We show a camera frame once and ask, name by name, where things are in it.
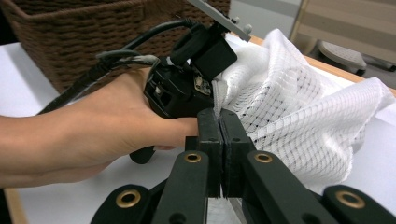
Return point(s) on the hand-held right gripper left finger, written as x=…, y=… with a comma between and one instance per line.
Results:
x=210, y=146

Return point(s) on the white mesh laundry bag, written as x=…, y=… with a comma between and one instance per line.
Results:
x=295, y=99

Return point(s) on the brown woven basket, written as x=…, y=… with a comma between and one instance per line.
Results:
x=77, y=40

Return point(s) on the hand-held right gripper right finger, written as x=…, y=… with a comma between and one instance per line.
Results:
x=235, y=146

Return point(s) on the white table board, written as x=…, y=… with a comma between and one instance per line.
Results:
x=77, y=196

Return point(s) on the grey chair base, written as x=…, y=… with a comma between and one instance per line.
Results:
x=342, y=56

